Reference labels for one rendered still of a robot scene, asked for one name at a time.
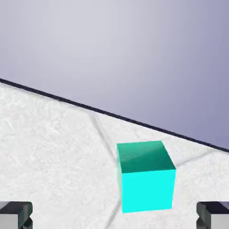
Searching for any small cyan cube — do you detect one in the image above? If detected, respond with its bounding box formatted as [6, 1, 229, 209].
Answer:
[116, 140, 177, 214]

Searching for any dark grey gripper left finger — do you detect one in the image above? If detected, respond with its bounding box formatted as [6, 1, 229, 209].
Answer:
[0, 201, 34, 229]

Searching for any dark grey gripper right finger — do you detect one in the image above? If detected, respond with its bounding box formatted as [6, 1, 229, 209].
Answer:
[196, 201, 229, 229]

